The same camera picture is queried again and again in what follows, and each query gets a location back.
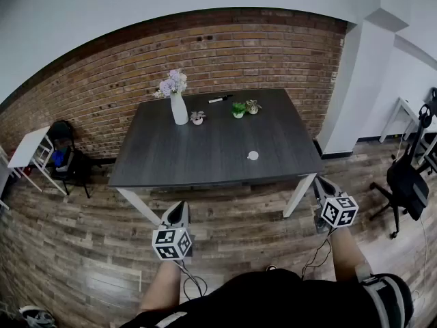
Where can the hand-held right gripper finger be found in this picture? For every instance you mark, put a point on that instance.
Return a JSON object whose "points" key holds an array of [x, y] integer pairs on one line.
{"points": [[320, 191], [331, 190]]}

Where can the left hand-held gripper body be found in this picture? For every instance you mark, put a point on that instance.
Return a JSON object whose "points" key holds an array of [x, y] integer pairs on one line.
{"points": [[172, 243]]}

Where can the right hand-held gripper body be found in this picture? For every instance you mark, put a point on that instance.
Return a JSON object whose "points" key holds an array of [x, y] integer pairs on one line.
{"points": [[339, 212]]}

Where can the small white round object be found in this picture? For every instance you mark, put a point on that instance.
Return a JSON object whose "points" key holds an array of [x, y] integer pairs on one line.
{"points": [[253, 155]]}

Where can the person's left forearm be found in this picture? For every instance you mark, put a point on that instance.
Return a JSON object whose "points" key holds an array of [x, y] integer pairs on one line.
{"points": [[162, 287]]}

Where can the person's right forearm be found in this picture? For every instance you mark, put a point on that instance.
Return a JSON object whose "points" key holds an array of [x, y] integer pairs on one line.
{"points": [[346, 255]]}

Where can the white table leg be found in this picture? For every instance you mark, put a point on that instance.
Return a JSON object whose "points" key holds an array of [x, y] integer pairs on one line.
{"points": [[300, 195], [140, 205]]}

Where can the black office chair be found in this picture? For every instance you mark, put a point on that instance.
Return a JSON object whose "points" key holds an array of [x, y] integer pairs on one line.
{"points": [[408, 179]]}

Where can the small pink potted plant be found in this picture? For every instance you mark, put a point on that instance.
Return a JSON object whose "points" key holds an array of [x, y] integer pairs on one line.
{"points": [[197, 118]]}

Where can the white ceramic vase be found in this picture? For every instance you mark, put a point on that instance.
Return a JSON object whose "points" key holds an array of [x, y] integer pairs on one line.
{"points": [[179, 111]]}

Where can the small variegated potted plant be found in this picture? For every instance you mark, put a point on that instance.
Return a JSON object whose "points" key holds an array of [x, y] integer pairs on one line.
{"points": [[253, 107]]}

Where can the white desk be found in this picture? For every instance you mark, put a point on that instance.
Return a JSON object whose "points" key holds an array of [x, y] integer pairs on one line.
{"points": [[404, 109]]}

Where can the black folding chair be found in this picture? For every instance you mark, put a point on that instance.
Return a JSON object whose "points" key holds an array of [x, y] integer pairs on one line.
{"points": [[76, 164]]}

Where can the person's black shirt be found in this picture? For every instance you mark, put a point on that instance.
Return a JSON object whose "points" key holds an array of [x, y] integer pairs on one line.
{"points": [[273, 302]]}

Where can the small green potted plant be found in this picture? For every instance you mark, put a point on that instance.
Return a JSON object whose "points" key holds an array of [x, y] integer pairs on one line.
{"points": [[238, 109]]}

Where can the black headphones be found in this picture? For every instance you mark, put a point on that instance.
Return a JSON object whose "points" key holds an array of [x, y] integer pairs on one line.
{"points": [[425, 115]]}

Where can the black and white marker pen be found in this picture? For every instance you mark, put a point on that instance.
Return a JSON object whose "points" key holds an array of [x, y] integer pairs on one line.
{"points": [[218, 99]]}

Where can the blue item on chair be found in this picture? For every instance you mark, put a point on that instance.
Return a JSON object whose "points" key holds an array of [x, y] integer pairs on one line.
{"points": [[58, 157]]}

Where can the purple flower bouquet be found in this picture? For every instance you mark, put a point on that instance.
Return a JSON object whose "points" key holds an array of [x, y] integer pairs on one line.
{"points": [[172, 82]]}

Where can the grey and white shoe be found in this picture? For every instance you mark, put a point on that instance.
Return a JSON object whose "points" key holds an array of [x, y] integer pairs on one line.
{"points": [[35, 316]]}

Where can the white side table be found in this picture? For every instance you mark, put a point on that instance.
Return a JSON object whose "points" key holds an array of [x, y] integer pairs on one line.
{"points": [[29, 145]]}

